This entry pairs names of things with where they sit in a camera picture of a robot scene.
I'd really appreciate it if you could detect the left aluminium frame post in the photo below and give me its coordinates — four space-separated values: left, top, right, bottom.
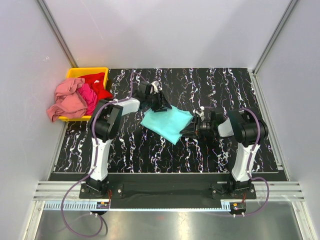
35 0 79 68

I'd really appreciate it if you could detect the salmon pink t-shirt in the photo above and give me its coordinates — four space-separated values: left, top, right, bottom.
46 78 88 122

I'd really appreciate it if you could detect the yellow plastic bin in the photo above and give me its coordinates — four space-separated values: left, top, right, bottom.
58 67 109 122

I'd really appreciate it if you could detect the aluminium frame post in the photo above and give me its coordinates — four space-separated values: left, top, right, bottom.
252 0 301 75
35 0 79 68

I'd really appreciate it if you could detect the slotted cable duct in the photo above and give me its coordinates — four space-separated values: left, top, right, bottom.
44 200 231 212

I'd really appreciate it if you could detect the right aluminium frame post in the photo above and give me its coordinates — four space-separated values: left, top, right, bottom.
252 0 301 75

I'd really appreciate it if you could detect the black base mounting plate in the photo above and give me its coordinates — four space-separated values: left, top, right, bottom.
37 172 289 206

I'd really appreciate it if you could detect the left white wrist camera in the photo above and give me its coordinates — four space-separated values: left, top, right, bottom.
150 80 161 94

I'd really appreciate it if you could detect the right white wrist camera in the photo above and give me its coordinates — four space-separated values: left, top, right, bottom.
194 106 205 121

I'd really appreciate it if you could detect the teal t-shirt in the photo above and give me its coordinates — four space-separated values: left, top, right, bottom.
140 106 193 145

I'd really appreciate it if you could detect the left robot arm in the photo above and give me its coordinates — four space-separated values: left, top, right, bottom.
80 81 172 198

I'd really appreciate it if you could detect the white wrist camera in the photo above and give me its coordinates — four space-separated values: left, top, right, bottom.
194 106 205 121
150 80 161 94

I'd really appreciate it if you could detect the magenta t-shirt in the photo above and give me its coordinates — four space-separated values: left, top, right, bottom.
77 83 98 116

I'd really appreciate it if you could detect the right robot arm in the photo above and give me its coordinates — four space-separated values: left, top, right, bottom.
180 106 269 199

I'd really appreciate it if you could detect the red t-shirt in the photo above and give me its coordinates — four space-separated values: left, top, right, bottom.
80 72 113 101

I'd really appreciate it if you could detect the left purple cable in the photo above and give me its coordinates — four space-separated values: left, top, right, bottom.
59 71 142 238

